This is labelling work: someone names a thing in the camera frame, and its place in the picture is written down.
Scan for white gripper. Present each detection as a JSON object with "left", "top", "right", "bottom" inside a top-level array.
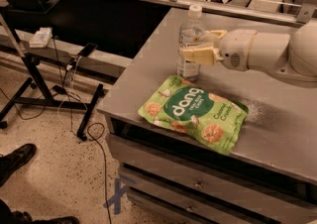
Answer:
[{"left": 181, "top": 29, "right": 257, "bottom": 71}]

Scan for black floor cable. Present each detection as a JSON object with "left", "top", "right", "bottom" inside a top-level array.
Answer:
[{"left": 86, "top": 122, "right": 113, "bottom": 224}]

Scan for black shoe lower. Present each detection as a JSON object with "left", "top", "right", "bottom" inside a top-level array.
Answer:
[{"left": 13, "top": 211, "right": 80, "bottom": 224}]

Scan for black metal stand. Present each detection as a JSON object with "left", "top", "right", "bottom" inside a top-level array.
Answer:
[{"left": 0, "top": 0, "right": 104, "bottom": 141}]

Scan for grey drawer cabinet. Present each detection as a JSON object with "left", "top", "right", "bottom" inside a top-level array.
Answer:
[{"left": 98, "top": 9, "right": 317, "bottom": 224}]

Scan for black smartphone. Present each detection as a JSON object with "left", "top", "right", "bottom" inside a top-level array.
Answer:
[{"left": 78, "top": 43, "right": 97, "bottom": 57}]

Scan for white small box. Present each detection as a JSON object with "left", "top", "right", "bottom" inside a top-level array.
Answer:
[{"left": 29, "top": 28, "right": 53, "bottom": 48}]

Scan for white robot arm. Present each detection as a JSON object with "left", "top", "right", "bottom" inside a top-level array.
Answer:
[{"left": 180, "top": 22, "right": 317, "bottom": 88}]

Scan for blue tape cross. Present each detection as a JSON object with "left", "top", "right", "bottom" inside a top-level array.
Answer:
[{"left": 104, "top": 174, "right": 136, "bottom": 215}]

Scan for clear plastic water bottle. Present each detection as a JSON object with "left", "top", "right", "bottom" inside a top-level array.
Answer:
[{"left": 177, "top": 4, "right": 205, "bottom": 81}]

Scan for green rice chip bag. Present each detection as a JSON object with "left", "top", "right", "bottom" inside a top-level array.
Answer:
[{"left": 138, "top": 75, "right": 249, "bottom": 156}]

